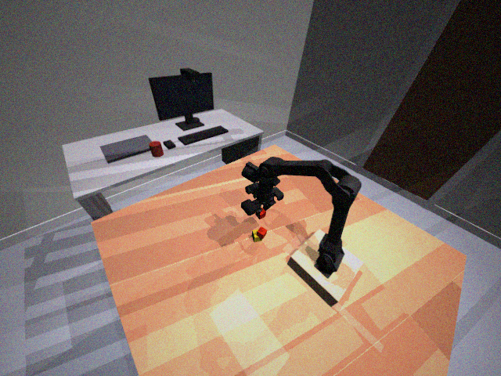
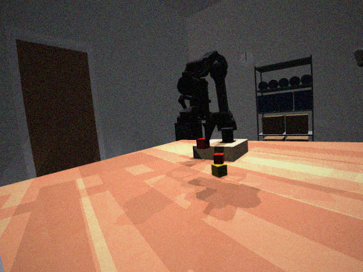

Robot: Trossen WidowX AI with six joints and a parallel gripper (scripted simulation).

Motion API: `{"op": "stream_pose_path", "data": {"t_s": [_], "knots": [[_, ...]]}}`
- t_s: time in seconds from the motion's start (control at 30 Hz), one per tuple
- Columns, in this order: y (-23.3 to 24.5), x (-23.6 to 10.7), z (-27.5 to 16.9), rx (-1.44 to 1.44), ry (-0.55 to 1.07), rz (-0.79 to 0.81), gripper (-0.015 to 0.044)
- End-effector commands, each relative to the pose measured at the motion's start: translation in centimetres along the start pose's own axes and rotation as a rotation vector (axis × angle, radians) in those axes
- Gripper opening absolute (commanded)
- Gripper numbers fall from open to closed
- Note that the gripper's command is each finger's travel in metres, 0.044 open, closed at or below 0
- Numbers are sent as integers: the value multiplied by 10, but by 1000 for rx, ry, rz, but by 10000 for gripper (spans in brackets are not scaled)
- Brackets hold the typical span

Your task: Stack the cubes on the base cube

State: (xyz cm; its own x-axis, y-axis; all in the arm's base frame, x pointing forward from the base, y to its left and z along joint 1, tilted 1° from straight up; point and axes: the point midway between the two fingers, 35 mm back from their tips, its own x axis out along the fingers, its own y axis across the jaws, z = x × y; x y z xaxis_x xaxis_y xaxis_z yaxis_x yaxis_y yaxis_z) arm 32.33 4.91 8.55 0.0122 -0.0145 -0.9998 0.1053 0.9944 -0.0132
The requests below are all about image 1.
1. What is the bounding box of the red cube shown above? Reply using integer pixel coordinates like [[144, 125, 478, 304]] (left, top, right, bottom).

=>
[[255, 208, 266, 219], [257, 227, 267, 240]]

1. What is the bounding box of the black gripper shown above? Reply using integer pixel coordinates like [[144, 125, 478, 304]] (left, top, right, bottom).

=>
[[241, 186, 284, 215]]

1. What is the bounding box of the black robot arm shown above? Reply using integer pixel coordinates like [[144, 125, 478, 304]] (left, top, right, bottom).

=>
[[241, 157, 362, 279]]

